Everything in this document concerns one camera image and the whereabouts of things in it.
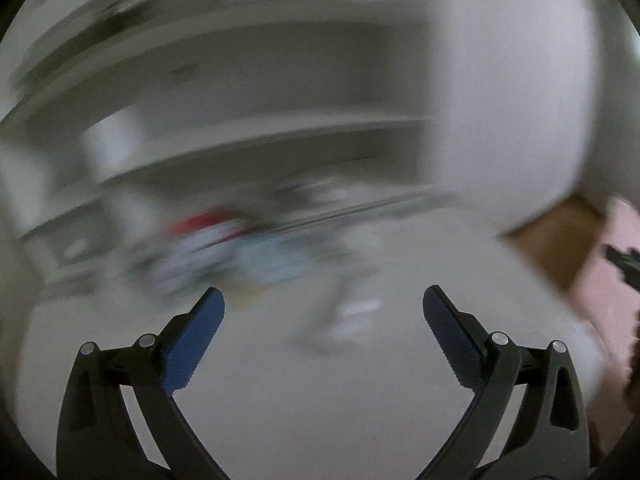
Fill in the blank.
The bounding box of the crumpled silver foil wrapper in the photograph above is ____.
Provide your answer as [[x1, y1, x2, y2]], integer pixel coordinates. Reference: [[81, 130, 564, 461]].
[[145, 209, 316, 295]]

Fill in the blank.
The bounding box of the white desk shelf hutch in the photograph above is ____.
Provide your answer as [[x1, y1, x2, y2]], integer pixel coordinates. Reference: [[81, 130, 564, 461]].
[[1, 0, 442, 283]]

